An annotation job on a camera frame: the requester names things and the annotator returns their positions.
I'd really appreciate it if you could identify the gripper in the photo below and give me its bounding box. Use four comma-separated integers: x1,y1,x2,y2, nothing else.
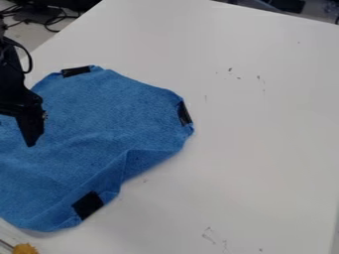
0,84,49,149

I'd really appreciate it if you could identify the blue cloth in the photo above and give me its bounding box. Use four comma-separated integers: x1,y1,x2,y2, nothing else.
0,64,196,232

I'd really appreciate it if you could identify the yellow toy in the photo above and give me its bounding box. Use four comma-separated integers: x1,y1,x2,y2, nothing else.
10,242,42,254

